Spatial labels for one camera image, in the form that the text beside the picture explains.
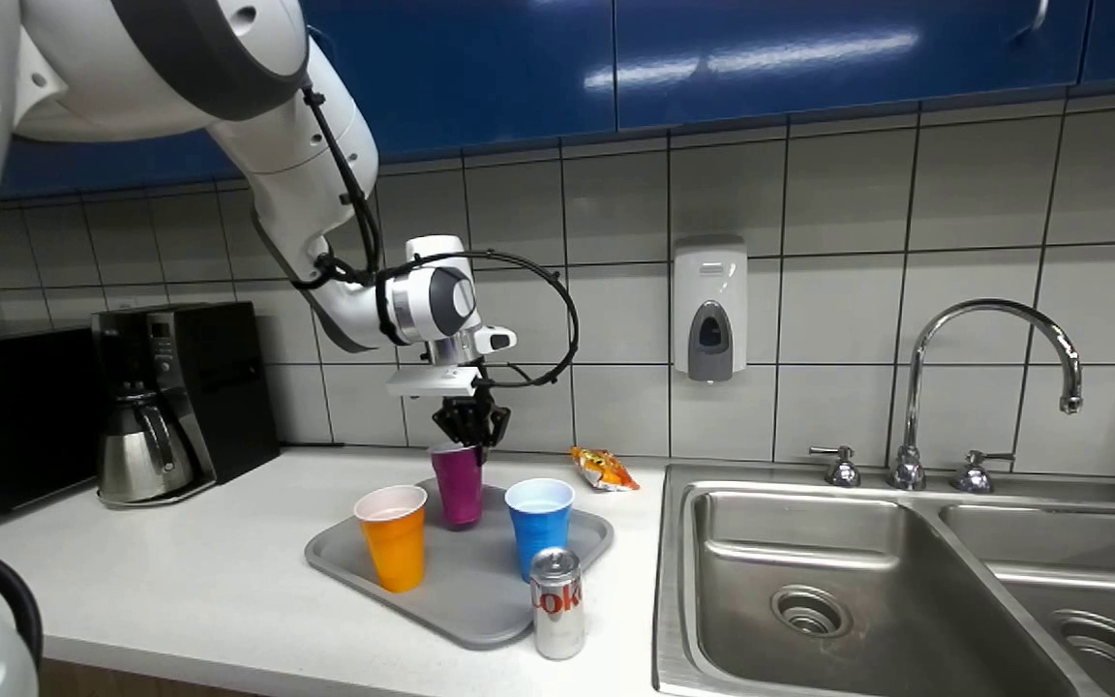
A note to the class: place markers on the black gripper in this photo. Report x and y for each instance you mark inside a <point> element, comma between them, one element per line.
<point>469,413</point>

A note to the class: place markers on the magenta plastic cup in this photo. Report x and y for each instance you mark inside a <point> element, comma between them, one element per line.
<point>457,489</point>

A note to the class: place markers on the blue plastic cup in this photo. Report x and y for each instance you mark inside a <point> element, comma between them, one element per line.
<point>541,529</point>

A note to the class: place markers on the orange plastic cup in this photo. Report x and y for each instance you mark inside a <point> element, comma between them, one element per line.
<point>394,547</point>

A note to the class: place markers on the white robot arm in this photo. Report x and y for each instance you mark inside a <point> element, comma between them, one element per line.
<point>289,141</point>

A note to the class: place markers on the white gripper mounting plate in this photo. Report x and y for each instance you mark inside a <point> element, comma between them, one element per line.
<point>435,382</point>

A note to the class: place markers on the orange snack packet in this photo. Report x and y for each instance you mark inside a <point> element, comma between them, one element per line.
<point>602,470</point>

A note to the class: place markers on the silver soda can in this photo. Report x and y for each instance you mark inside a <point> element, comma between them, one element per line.
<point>559,604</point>

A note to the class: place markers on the black steel coffee maker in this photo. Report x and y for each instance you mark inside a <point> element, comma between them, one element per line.
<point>174,399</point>

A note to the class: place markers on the stainless steel double sink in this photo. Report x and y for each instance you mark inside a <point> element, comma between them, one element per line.
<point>840,582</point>

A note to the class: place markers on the black microwave oven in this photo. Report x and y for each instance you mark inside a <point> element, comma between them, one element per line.
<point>17,429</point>

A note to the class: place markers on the chrome gooseneck faucet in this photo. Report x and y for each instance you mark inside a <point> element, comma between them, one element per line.
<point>971,312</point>

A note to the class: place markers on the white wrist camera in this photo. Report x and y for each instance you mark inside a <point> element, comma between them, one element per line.
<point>496,343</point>

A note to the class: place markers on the white wall soap dispenser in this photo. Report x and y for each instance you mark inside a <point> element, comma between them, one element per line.
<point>710,302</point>

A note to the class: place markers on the blue wall cabinets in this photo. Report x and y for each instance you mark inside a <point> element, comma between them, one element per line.
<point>713,59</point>

